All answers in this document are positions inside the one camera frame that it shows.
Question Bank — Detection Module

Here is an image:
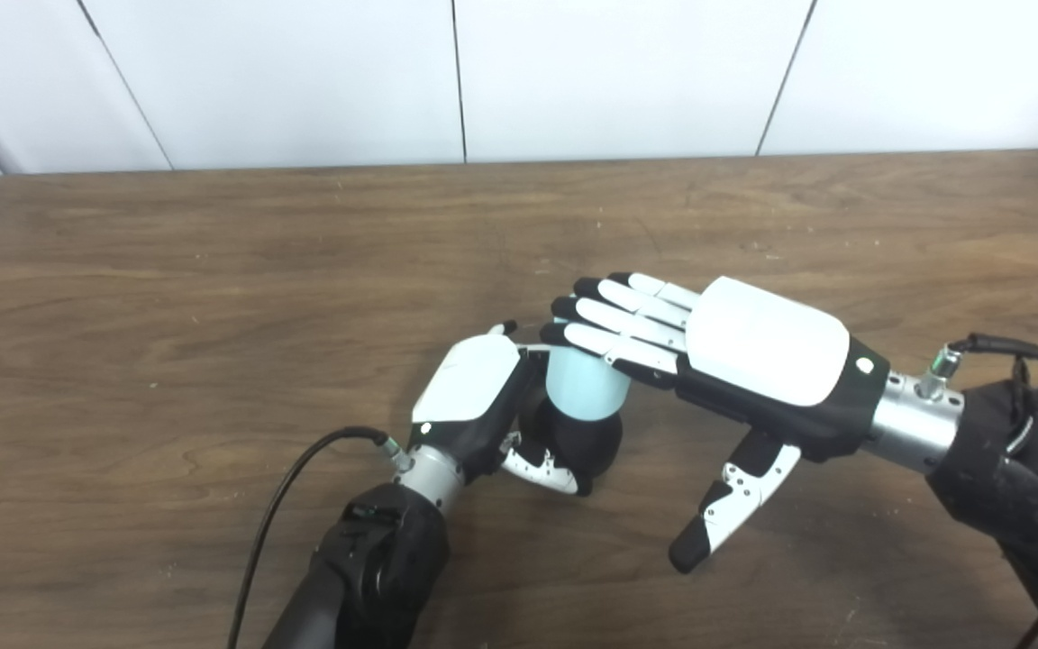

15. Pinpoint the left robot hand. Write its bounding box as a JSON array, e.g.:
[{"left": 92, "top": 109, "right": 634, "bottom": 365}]
[{"left": 406, "top": 320, "right": 592, "bottom": 497}]

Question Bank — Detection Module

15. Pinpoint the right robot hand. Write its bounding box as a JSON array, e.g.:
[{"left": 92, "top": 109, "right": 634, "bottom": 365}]
[{"left": 539, "top": 272, "right": 891, "bottom": 575}]

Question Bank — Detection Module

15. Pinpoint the light-blue hose piece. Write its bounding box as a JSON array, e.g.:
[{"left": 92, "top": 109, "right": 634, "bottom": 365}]
[{"left": 544, "top": 315, "right": 633, "bottom": 423}]

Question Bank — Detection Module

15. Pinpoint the black nozzle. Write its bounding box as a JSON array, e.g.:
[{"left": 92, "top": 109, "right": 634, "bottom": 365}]
[{"left": 519, "top": 404, "right": 624, "bottom": 480}]

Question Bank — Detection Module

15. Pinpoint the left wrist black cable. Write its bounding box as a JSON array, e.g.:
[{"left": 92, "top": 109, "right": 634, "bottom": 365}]
[{"left": 228, "top": 426, "right": 414, "bottom": 649}]

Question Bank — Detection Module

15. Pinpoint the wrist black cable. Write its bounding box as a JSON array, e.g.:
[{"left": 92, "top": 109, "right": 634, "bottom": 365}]
[
  {"left": 920, "top": 334, "right": 1038, "bottom": 649},
  {"left": 228, "top": 426, "right": 414, "bottom": 649}
]

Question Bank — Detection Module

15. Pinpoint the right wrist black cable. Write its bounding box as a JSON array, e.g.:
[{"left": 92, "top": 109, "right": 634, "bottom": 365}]
[{"left": 920, "top": 334, "right": 1038, "bottom": 649}]

